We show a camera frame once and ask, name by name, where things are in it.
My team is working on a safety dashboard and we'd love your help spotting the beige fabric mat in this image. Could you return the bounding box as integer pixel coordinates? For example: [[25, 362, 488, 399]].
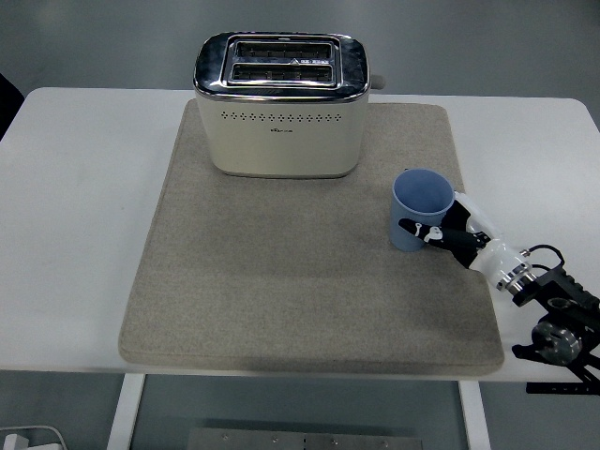
[[116, 100, 505, 377]]

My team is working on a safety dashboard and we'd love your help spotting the white table leg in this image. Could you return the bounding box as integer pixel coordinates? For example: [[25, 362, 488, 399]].
[[457, 380, 492, 450], [106, 374, 147, 450]]

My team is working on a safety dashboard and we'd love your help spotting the white plastic device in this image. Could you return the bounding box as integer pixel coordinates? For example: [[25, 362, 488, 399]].
[[0, 425, 68, 450]]

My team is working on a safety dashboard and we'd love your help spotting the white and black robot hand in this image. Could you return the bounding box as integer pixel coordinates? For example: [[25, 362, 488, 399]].
[[397, 190, 529, 282]]

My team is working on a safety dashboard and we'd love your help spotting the black table control panel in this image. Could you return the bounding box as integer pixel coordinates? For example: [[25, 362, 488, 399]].
[[525, 382, 600, 396]]

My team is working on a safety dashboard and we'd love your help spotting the blue plastic cup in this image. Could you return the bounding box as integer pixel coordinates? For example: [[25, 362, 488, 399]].
[[390, 168, 456, 253]]

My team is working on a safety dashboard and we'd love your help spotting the cream and chrome toaster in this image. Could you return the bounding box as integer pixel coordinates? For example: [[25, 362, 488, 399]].
[[192, 31, 389, 180]]

